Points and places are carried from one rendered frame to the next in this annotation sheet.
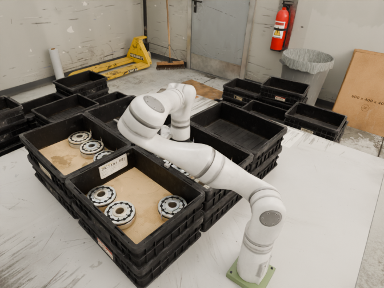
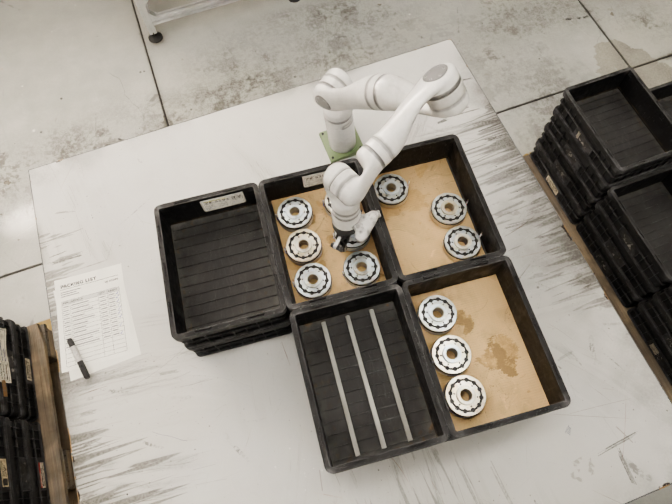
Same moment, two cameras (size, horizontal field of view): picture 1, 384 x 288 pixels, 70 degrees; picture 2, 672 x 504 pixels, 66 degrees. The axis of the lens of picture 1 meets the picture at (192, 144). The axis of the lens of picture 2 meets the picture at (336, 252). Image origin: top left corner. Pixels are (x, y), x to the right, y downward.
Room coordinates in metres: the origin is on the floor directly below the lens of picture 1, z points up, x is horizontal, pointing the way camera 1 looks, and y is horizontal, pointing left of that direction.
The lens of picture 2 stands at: (1.37, 0.39, 2.21)
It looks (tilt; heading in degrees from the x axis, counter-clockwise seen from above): 67 degrees down; 218
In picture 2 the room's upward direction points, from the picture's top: 5 degrees counter-clockwise
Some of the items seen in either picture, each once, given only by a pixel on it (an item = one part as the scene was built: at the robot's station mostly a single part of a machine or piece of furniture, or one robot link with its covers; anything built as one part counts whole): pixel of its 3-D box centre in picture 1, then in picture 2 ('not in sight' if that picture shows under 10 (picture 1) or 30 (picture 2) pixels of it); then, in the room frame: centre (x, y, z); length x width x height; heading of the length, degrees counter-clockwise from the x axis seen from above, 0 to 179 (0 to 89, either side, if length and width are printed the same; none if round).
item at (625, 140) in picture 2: not in sight; (599, 151); (-0.22, 0.56, 0.37); 0.40 x 0.30 x 0.45; 54
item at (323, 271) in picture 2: not in sight; (312, 280); (1.02, 0.03, 0.86); 0.10 x 0.10 x 0.01
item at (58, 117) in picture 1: (72, 131); not in sight; (1.86, 0.98, 0.37); 0.40 x 0.30 x 0.45; 144
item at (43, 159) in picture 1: (75, 142); (481, 341); (0.94, 0.49, 0.92); 0.40 x 0.30 x 0.02; 49
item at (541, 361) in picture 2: (77, 151); (476, 346); (0.94, 0.49, 0.87); 0.40 x 0.30 x 0.11; 49
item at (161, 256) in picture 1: (138, 219); not in sight; (0.67, 0.19, 0.76); 0.40 x 0.30 x 0.12; 49
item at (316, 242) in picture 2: not in sight; (303, 245); (0.95, -0.05, 0.86); 0.10 x 0.10 x 0.01
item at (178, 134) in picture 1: (175, 128); (352, 215); (0.87, 0.06, 1.04); 0.11 x 0.09 x 0.06; 94
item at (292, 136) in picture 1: (272, 130); (93, 318); (1.45, -0.50, 0.70); 0.33 x 0.23 x 0.01; 54
